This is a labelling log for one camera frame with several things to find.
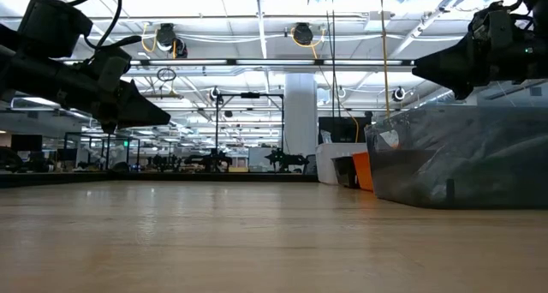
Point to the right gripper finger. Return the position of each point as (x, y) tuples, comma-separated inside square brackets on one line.
[(454, 70)]

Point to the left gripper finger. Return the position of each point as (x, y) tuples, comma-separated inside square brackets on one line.
[(137, 115)]

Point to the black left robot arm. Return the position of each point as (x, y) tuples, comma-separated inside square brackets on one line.
[(25, 76)]

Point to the background black robot arm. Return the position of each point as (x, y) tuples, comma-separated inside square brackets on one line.
[(282, 158), (212, 159)]

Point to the black monitor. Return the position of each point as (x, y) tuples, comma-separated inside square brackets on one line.
[(25, 142), (342, 130)]

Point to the clear grey plastic bin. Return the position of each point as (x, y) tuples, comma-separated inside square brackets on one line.
[(406, 177)]

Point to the orange plastic basket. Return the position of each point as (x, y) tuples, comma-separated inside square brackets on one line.
[(363, 173)]

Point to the black plastic basket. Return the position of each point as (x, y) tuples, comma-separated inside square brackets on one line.
[(344, 173)]

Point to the white perforated plastic basket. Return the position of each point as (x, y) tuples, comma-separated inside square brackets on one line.
[(325, 164)]

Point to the white square pillar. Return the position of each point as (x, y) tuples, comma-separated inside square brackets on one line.
[(299, 121)]

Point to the black frame workstation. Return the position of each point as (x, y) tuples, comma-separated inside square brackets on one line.
[(98, 133), (217, 126)]

